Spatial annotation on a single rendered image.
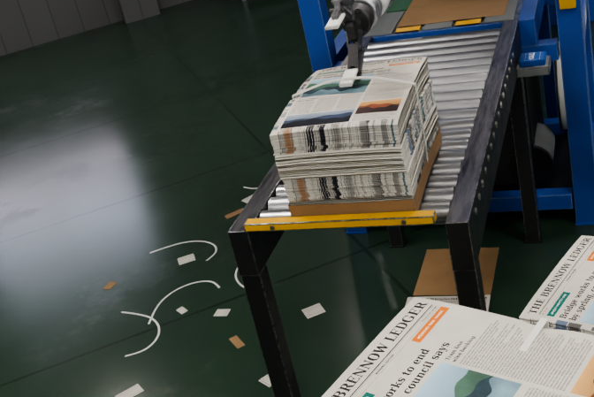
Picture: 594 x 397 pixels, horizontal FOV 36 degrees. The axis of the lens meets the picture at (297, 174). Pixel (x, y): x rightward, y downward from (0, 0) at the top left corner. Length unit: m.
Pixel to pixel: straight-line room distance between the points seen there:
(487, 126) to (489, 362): 1.31
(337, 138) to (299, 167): 0.11
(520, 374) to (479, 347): 0.07
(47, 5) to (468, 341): 7.02
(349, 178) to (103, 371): 1.54
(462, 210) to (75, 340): 1.89
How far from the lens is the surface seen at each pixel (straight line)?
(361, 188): 1.97
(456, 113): 2.48
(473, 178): 2.11
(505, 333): 1.17
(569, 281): 1.67
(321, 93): 2.10
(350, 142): 1.92
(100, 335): 3.46
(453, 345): 1.16
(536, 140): 3.52
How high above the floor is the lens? 1.75
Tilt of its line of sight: 24 degrees down
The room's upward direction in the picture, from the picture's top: 13 degrees counter-clockwise
